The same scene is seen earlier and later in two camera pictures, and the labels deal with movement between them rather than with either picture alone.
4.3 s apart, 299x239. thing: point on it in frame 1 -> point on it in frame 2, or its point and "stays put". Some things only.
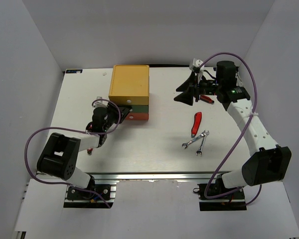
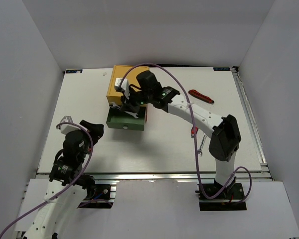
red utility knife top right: [207, 99] stays put
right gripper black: [189, 84] -> [128, 105]
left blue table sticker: [74, 71] stays put
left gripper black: [125, 110] -> [96, 130]
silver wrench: [203, 135] -> [113, 105]
